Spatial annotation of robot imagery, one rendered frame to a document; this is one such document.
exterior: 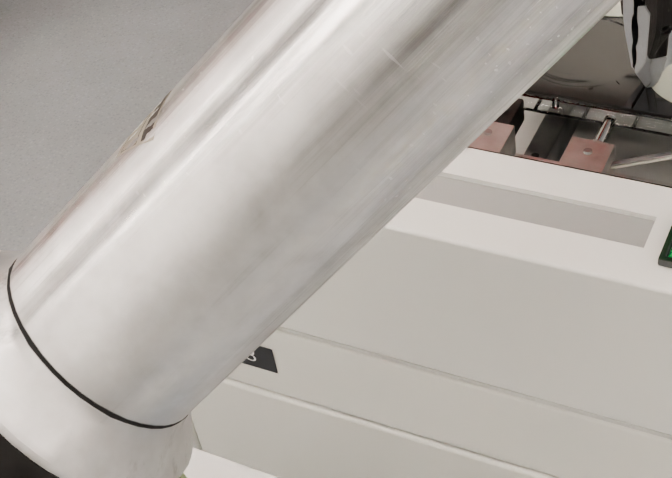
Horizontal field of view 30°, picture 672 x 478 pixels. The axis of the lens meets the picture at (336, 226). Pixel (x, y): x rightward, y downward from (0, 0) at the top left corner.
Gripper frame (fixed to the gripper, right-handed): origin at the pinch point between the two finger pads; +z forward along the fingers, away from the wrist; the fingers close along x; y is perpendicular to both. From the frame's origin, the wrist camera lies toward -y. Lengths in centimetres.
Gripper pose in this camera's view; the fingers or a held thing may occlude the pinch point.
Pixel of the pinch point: (639, 73)
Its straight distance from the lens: 103.4
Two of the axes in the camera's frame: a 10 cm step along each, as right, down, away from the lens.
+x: -1.5, -6.6, 7.4
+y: 9.8, -2.0, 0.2
